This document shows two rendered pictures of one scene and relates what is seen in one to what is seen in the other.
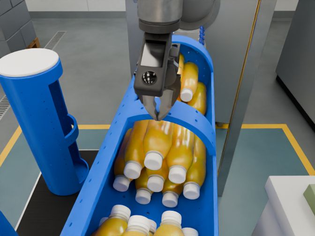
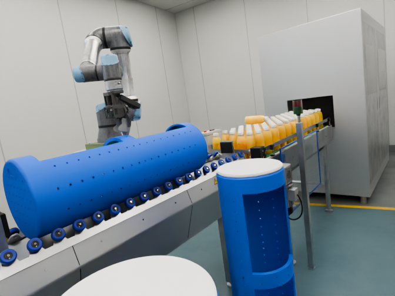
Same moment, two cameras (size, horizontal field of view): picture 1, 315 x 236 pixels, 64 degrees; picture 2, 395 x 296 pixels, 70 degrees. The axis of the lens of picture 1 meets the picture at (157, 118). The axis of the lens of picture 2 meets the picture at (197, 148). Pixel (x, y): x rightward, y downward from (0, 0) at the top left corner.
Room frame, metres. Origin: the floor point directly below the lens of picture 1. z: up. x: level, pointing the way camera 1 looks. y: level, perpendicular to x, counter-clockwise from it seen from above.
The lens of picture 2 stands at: (1.36, 0.94, 1.33)
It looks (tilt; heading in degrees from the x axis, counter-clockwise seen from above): 9 degrees down; 212
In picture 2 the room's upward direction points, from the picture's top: 8 degrees counter-clockwise
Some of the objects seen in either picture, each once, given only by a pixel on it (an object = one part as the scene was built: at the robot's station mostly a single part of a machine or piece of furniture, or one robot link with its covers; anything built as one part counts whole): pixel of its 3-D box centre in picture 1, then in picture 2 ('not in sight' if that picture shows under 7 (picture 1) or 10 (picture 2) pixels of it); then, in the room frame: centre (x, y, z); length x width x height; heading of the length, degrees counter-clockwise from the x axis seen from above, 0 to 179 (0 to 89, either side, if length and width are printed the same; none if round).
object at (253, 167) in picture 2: not in sight; (248, 167); (0.25, 0.50, 1.03); 0.28 x 0.28 x 0.01
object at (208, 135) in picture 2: not in sight; (210, 137); (-0.60, -0.14, 1.05); 0.20 x 0.10 x 0.10; 171
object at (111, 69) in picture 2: not in sight; (110, 68); (0.44, -0.01, 1.53); 0.09 x 0.08 x 0.11; 37
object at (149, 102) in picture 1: (152, 98); (123, 128); (0.44, 0.01, 1.27); 0.06 x 0.03 x 0.09; 171
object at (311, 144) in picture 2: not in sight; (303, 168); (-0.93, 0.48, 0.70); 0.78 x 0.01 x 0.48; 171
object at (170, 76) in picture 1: (159, 50); (116, 104); (0.45, 0.00, 1.37); 0.09 x 0.08 x 0.12; 171
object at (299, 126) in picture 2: not in sight; (305, 198); (-0.67, 0.53, 0.55); 0.04 x 0.04 x 1.10; 81
